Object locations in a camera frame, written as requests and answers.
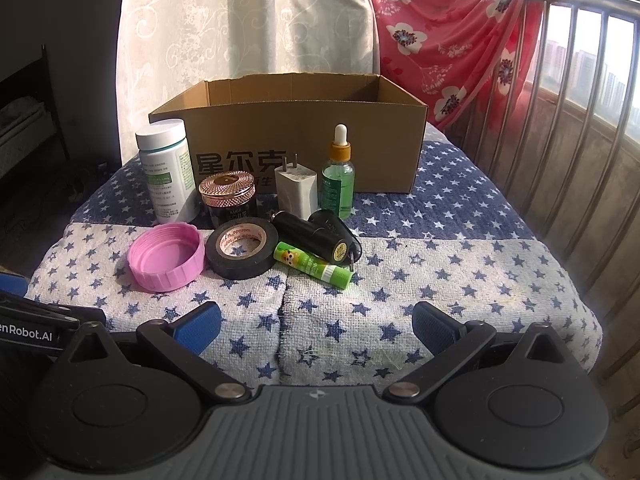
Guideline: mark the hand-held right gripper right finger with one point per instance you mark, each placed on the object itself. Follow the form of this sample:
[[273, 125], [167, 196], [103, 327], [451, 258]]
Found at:
[[434, 327]]

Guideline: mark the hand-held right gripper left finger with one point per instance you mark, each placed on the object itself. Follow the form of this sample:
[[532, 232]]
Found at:
[[197, 329]]

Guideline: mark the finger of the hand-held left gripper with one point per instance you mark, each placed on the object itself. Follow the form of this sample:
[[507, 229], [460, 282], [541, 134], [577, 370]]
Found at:
[[11, 284], [55, 311]]

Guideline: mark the black electrical tape roll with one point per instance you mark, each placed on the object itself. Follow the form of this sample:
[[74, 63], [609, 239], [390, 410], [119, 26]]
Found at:
[[220, 257]]

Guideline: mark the pink plastic lid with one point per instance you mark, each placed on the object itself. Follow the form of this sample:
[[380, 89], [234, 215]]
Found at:
[[162, 260]]

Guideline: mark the green lip balm tube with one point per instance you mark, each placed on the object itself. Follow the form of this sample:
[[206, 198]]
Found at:
[[310, 262]]

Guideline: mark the dark jar with rose-gold lid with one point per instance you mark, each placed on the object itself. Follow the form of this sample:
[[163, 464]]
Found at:
[[227, 195]]

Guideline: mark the black car charger gold tip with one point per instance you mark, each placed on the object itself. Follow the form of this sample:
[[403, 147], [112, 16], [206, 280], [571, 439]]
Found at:
[[305, 235]]

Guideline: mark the black key fob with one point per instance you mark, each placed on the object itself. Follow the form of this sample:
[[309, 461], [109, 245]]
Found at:
[[332, 225]]

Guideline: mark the white bottle with green label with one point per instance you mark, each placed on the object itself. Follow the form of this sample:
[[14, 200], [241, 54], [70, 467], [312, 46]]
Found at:
[[165, 175]]

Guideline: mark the white charger plug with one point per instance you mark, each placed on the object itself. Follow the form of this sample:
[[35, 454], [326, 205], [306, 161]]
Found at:
[[297, 190]]

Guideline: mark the green dropper bottle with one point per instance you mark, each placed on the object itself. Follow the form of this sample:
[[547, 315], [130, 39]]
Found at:
[[337, 180]]

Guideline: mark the brown cardboard box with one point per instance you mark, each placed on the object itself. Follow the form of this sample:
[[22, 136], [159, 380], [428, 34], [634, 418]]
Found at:
[[300, 130]]

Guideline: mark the blue white star blanket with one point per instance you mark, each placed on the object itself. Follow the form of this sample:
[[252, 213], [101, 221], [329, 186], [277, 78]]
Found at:
[[450, 270]]

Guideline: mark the quilted grey mattress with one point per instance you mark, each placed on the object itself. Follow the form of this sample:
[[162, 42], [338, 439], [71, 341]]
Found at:
[[25, 130]]

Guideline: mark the metal railing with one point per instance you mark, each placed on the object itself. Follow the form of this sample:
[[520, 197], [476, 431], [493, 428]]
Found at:
[[565, 125]]

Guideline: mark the red floral blanket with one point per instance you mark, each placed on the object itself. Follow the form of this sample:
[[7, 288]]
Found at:
[[450, 50]]

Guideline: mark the white lace curtain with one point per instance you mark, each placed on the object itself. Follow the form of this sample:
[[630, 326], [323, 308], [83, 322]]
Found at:
[[250, 15]]

